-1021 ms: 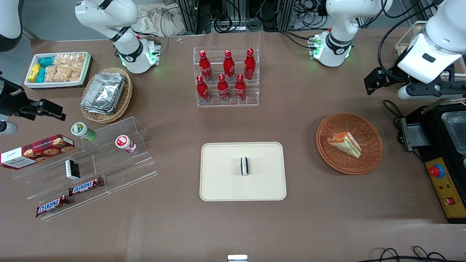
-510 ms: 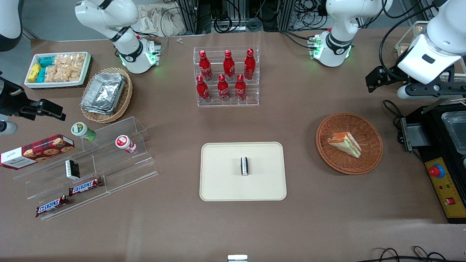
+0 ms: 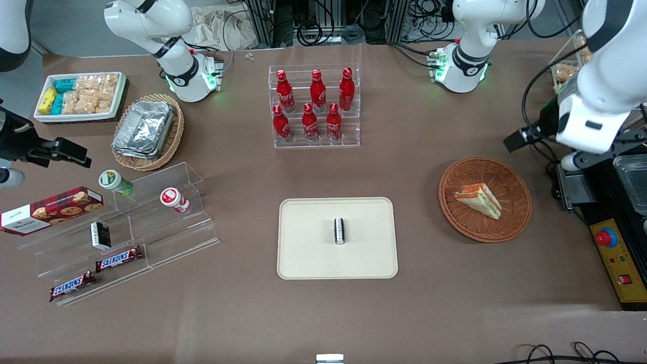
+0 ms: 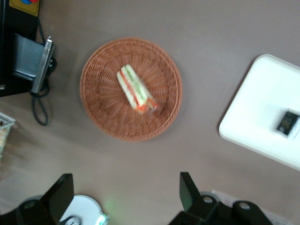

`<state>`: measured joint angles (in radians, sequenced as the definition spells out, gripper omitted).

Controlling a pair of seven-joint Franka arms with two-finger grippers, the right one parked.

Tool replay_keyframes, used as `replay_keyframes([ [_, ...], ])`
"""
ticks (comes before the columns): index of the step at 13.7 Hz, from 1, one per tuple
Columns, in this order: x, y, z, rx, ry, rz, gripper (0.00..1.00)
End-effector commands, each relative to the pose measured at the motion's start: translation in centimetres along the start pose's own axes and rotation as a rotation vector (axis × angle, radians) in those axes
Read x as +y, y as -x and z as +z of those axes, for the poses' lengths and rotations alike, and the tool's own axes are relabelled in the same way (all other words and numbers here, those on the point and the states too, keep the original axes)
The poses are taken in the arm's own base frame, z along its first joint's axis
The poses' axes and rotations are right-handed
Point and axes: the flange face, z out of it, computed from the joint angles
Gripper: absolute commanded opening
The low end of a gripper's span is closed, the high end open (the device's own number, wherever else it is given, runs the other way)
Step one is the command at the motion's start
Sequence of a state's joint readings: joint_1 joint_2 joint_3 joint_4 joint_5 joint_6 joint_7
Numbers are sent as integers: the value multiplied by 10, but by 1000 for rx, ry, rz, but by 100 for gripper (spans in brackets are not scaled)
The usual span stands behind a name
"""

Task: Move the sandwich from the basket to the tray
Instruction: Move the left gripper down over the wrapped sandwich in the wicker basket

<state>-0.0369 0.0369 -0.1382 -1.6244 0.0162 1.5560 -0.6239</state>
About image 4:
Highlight small black snack box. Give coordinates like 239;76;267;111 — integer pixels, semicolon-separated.
276;110;300;141

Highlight black power cable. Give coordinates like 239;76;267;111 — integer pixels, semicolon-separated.
30;18;59;127

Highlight black machine with yellow panel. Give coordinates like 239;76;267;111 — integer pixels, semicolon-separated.
0;0;56;98

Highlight round brown wicker basket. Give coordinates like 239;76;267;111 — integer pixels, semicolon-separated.
79;37;183;143

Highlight triangle sandwich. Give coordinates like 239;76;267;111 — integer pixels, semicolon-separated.
116;64;158;115

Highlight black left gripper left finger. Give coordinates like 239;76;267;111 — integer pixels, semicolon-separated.
0;173;75;225

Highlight cream plastic serving tray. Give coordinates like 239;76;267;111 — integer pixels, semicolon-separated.
218;53;300;171

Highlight white wire rack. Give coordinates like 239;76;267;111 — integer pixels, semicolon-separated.
0;112;16;163

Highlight grey metal machine drawer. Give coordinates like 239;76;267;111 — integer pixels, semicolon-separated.
11;32;55;94

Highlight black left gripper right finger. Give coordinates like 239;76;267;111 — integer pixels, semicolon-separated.
168;172;274;225

